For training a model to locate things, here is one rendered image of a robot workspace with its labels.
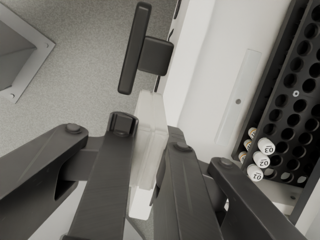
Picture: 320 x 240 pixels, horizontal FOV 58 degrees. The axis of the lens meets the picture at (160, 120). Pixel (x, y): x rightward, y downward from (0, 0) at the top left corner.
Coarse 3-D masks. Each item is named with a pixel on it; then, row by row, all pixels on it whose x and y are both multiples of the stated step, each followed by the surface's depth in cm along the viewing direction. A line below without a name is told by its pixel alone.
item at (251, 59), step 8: (248, 56) 30; (256, 56) 29; (248, 64) 30; (256, 64) 30; (240, 72) 30; (248, 72) 30; (240, 80) 30; (248, 80) 30; (240, 88) 31; (248, 88) 31; (232, 96) 31; (240, 96) 31; (232, 104) 31; (240, 104) 31; (224, 112) 32; (232, 112) 31; (224, 120) 32; (232, 120) 32; (224, 128) 32; (232, 128) 32; (216, 136) 33; (224, 136) 32; (224, 144) 33
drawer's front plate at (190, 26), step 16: (192, 0) 20; (208, 0) 20; (192, 16) 20; (208, 16) 20; (176, 32) 24; (192, 32) 21; (176, 48) 21; (192, 48) 21; (176, 64) 22; (192, 64) 22; (160, 80) 27; (176, 80) 22; (176, 96) 22; (176, 112) 23; (144, 192) 25; (144, 208) 26
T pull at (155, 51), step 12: (144, 12) 22; (132, 24) 22; (144, 24) 22; (132, 36) 22; (144, 36) 22; (132, 48) 23; (144, 48) 23; (156, 48) 23; (168, 48) 23; (132, 60) 23; (144, 60) 23; (156, 60) 23; (168, 60) 23; (132, 72) 23; (156, 72) 23; (120, 84) 24; (132, 84) 24
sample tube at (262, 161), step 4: (248, 140) 30; (244, 144) 30; (248, 144) 29; (248, 148) 29; (256, 152) 27; (260, 152) 27; (252, 156) 28; (256, 156) 27; (260, 156) 26; (264, 156) 26; (256, 160) 27; (260, 160) 26; (264, 160) 26; (268, 160) 26; (260, 164) 26; (264, 164) 26; (268, 164) 26
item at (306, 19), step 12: (312, 0) 23; (300, 24) 24; (312, 24) 24; (300, 36) 24; (312, 36) 24; (312, 48) 24; (288, 60) 25; (300, 60) 25; (288, 72) 25; (300, 72) 25; (276, 84) 26; (276, 96) 26; (288, 96) 26; (276, 108) 26; (288, 108) 26; (264, 120) 26; (276, 120) 27; (276, 132) 27; (252, 144) 27
